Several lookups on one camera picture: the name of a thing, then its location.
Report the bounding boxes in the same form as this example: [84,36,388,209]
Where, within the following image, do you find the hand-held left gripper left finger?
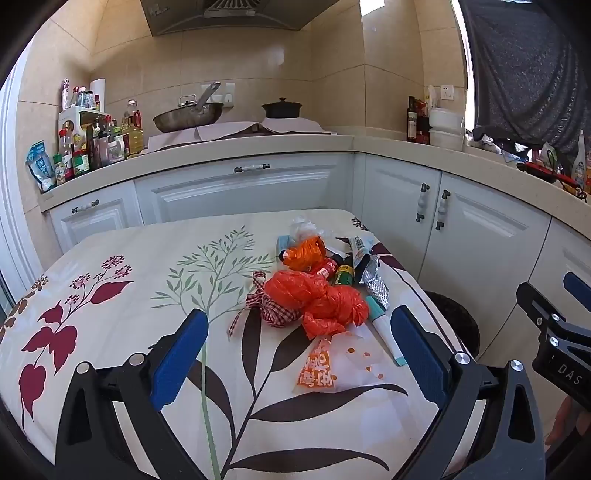
[54,308,218,480]

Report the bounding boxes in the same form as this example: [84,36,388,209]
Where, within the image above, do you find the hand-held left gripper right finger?
[390,305,548,480]

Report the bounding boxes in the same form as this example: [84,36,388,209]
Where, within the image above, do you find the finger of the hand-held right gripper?
[516,281,568,332]
[563,271,591,309]

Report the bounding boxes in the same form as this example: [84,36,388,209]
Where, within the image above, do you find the white teal-capped tube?
[365,295,407,367]

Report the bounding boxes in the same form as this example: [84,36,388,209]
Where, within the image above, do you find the black trash bin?
[422,290,481,361]

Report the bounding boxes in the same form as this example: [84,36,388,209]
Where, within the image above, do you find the silver blister pack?
[362,257,392,310]

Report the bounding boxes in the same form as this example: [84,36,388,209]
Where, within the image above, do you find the black wrapper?
[353,254,372,287]

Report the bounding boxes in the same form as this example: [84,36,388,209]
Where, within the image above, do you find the clear orange-print snack packet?
[294,330,386,395]

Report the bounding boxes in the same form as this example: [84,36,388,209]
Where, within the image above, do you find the red checkered ribbon pouch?
[227,271,301,341]

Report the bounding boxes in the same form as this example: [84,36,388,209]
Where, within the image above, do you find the large orange plastic bag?
[264,270,370,339]

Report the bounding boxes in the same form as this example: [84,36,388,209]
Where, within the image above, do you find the white squeezed tube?
[348,234,377,266]

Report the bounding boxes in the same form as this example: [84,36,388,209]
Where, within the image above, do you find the small orange wrapper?
[281,235,328,273]

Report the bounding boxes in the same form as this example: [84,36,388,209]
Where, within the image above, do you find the clear plastic bag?
[288,217,324,243]

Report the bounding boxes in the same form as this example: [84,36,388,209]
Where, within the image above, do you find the person's right hand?
[547,395,579,446]

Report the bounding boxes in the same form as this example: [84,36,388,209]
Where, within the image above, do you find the white cabinet door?
[475,219,591,416]
[48,191,144,252]
[425,173,552,352]
[362,154,441,278]

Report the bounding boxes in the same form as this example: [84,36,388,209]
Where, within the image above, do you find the floral tablecloth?
[0,209,467,480]

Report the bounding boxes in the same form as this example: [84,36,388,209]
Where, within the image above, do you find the red black appliance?
[517,159,580,185]

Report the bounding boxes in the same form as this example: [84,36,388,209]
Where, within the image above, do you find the white spray bottle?
[571,130,587,190]

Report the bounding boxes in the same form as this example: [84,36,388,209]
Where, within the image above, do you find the crumpled rags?
[466,129,518,155]

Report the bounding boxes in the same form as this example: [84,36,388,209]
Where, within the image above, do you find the wide white cabinet front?
[134,154,354,224]

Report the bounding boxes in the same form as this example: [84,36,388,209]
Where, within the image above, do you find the white lidded container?
[429,129,465,151]
[429,107,464,132]

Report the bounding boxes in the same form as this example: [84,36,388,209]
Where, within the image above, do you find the red packet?
[416,99,431,144]

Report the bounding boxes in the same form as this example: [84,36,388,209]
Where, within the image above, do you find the dark curtain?
[455,0,591,160]

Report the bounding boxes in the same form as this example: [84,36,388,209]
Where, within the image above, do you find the group of condiment bottles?
[53,78,146,185]

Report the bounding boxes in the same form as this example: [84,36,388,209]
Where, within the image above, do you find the pale stove cover cloth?
[148,117,338,151]

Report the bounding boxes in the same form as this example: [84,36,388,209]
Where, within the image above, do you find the beige kitchen countertop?
[39,134,591,238]

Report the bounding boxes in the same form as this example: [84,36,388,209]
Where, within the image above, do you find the blue white packet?
[26,142,56,192]

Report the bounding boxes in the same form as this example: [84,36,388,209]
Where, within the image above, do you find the steel wok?
[152,82,225,134]

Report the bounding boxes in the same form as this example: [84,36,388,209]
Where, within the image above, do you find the white spice rack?
[58,107,114,139]

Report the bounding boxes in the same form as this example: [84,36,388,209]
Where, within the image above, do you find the black lidded pot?
[261,97,303,119]

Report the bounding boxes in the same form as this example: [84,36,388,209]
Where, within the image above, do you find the paper towel roll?
[90,78,108,113]

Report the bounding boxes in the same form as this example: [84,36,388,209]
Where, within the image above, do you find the steel range hood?
[140,0,340,37]

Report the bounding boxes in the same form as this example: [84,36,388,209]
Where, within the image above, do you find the black cable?
[554,175,589,204]

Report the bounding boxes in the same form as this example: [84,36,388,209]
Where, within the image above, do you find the white door frame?
[0,60,47,287]

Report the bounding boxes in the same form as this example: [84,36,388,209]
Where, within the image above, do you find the white wall holder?
[201,82,236,104]

